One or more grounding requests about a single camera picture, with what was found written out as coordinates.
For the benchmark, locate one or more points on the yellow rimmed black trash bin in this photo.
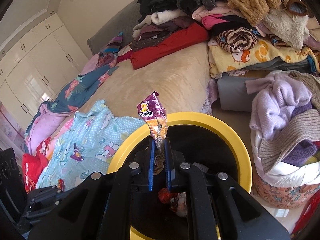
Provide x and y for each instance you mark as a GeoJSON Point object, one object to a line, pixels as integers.
{"type": "Point", "coordinates": [202, 139]}

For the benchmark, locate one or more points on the white wardrobe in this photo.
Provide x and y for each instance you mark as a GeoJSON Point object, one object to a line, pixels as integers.
{"type": "Point", "coordinates": [37, 67]}

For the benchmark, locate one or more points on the blue floral pink quilt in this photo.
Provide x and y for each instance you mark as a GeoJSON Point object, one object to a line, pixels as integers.
{"type": "Point", "coordinates": [72, 97]}

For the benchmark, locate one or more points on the white snack bag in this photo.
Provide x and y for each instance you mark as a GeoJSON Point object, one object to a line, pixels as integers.
{"type": "Point", "coordinates": [181, 209]}

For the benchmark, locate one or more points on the striped colourful cloth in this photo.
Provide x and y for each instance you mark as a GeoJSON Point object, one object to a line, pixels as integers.
{"type": "Point", "coordinates": [113, 45]}

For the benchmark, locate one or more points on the lilac sweater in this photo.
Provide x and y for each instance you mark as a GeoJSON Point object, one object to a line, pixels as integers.
{"type": "Point", "coordinates": [276, 97]}

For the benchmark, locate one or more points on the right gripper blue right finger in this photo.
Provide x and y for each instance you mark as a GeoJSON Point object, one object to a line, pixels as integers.
{"type": "Point", "coordinates": [168, 162]}

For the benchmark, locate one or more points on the purple snack wrapper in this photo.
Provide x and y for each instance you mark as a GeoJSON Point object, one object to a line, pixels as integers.
{"type": "Point", "coordinates": [154, 114]}

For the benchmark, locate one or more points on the cream fleece garment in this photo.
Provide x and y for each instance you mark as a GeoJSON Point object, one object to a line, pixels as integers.
{"type": "Point", "coordinates": [289, 28]}

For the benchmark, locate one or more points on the tan fuzzy garment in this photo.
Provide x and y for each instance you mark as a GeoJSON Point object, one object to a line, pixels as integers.
{"type": "Point", "coordinates": [254, 11]}

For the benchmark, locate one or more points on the red stick wrapper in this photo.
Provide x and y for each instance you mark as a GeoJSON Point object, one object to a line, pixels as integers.
{"type": "Point", "coordinates": [61, 185]}

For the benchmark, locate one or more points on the light blue cartoon blanket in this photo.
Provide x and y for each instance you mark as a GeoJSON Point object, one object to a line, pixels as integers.
{"type": "Point", "coordinates": [86, 144]}

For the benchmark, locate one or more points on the red plastic bag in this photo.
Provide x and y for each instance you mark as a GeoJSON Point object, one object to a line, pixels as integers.
{"type": "Point", "coordinates": [166, 197]}

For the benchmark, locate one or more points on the beige bed cover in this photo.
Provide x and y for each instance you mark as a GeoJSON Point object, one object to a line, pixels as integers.
{"type": "Point", "coordinates": [181, 80]}

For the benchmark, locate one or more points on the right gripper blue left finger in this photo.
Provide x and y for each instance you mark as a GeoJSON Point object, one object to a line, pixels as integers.
{"type": "Point", "coordinates": [151, 156]}

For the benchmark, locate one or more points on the red garment on bed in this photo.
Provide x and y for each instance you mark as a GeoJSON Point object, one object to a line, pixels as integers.
{"type": "Point", "coordinates": [181, 39]}

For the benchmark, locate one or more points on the patterned laundry basket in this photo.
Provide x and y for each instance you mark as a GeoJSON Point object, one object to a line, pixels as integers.
{"type": "Point", "coordinates": [283, 197]}

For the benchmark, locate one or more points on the beige ribbed knit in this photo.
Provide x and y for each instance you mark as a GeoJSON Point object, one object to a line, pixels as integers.
{"type": "Point", "coordinates": [304, 126]}

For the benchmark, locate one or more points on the brown striped knit garment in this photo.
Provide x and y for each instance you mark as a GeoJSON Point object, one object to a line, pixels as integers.
{"type": "Point", "coordinates": [237, 40]}

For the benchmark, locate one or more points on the yellow cartoon blanket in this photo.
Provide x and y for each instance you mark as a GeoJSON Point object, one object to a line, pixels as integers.
{"type": "Point", "coordinates": [261, 55]}

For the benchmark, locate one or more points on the grey headboard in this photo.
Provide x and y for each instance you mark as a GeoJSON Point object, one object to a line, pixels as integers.
{"type": "Point", "coordinates": [123, 22]}

